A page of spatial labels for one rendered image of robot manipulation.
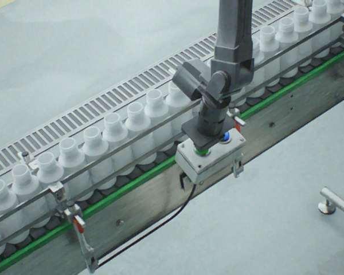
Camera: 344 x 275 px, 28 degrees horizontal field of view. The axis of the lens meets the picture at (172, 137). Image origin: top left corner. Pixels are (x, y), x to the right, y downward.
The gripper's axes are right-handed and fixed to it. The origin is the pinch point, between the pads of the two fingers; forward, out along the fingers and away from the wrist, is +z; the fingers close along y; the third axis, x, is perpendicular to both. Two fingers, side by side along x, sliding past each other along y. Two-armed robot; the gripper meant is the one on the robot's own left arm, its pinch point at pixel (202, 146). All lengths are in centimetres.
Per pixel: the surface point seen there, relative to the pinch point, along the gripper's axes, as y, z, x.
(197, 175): 3.7, 3.7, 3.7
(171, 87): -5.6, 3.8, -18.4
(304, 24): -47.1, 4.4, -15.5
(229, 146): -5.7, 1.5, 2.7
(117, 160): 13.6, 11.6, -12.6
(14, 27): -48, 190, -194
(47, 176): 30.8, 5.0, -14.8
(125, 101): -58, 155, -99
